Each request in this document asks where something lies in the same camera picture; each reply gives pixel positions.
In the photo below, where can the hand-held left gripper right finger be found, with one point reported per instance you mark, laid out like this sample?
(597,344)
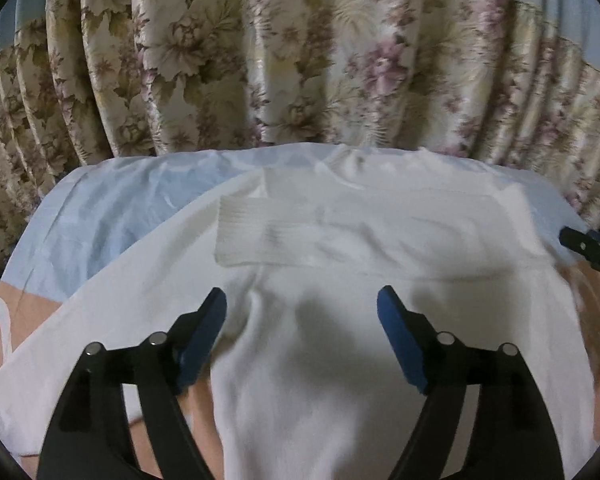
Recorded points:
(397,332)

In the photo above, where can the blue and peach bed sheet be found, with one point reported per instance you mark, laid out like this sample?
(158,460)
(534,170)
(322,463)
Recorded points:
(110,210)

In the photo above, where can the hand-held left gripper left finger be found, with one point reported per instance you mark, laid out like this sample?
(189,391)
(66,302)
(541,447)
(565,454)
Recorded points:
(207,327)

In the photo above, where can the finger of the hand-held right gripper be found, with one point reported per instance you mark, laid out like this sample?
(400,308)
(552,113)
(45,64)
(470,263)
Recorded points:
(592,250)

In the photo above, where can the white long-sleeved top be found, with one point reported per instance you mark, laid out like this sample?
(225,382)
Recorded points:
(340,310)

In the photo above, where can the floral curtain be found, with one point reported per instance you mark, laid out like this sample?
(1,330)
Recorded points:
(290,55)

